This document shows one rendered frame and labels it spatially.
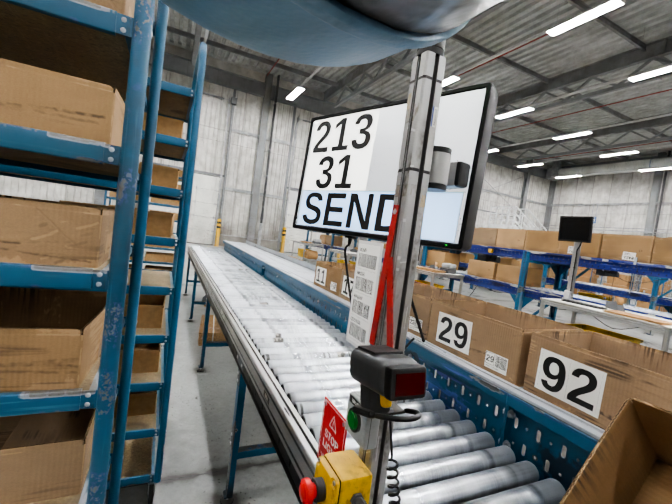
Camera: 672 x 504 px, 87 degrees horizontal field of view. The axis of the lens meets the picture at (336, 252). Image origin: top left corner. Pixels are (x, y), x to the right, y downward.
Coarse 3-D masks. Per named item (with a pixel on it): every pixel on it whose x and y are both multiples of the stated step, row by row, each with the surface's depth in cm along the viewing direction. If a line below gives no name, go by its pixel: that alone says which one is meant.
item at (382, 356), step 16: (352, 352) 55; (368, 352) 52; (384, 352) 51; (400, 352) 52; (352, 368) 54; (368, 368) 50; (384, 368) 47; (400, 368) 46; (416, 368) 47; (368, 384) 50; (384, 384) 47; (400, 384) 46; (416, 384) 47; (368, 400) 52; (384, 400) 50; (368, 416) 51
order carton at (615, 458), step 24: (624, 408) 50; (648, 408) 49; (624, 432) 51; (648, 432) 53; (600, 456) 49; (624, 456) 52; (648, 456) 55; (576, 480) 47; (600, 480) 50; (624, 480) 53; (648, 480) 55
